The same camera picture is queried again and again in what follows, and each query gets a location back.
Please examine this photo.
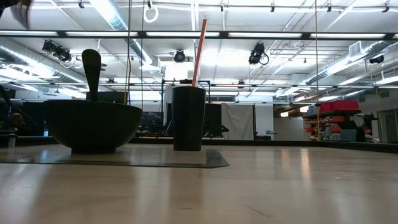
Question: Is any black plastic serving spoon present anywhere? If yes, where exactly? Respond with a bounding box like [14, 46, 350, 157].
[81, 48, 102, 102]

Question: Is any black ceiling spotlight pair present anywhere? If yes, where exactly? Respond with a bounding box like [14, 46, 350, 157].
[41, 39, 73, 63]

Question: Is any black monitor box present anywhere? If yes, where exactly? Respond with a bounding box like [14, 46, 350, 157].
[85, 91, 129, 105]

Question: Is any black round bowl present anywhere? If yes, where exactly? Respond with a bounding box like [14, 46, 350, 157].
[43, 99, 144, 154]

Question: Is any black computer monitor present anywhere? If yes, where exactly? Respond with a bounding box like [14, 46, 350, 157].
[141, 111, 164, 132]

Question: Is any red drinking straw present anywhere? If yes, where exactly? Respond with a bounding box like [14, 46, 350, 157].
[191, 18, 208, 88]

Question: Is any black tapered plastic cup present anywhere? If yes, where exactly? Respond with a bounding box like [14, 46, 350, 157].
[171, 86, 207, 152]

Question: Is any dark grey table mat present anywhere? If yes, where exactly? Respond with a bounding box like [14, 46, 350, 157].
[0, 147, 231, 169]

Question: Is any white hanging cloth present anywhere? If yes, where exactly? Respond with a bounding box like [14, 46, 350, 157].
[221, 103, 256, 141]

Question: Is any large red storage bin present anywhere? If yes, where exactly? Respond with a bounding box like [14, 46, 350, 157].
[319, 100, 360, 113]

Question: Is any shelf rack with bins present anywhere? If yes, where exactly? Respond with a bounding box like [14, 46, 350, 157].
[302, 99, 374, 143]

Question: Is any silver ventilation duct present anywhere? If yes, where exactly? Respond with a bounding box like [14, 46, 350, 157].
[90, 0, 154, 65]

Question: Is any black and yellow hanging cable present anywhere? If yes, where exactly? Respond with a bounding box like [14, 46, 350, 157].
[124, 0, 133, 105]

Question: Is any white hanging ring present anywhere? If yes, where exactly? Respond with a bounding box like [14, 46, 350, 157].
[143, 4, 160, 24]

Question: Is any black round ceiling camera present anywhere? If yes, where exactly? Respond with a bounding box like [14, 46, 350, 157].
[173, 49, 187, 63]

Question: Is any black metal stand frame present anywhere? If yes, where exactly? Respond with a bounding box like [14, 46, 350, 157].
[160, 79, 212, 138]

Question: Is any black ceiling camera with cable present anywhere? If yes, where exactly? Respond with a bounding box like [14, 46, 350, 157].
[248, 42, 271, 67]

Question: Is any black overhead frame beam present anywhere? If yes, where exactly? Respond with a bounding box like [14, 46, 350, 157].
[0, 29, 398, 40]

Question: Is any black table edge rail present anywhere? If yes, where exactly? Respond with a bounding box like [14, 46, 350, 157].
[0, 136, 398, 154]

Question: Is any yellow hanging rope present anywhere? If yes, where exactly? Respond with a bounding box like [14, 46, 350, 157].
[314, 0, 321, 141]

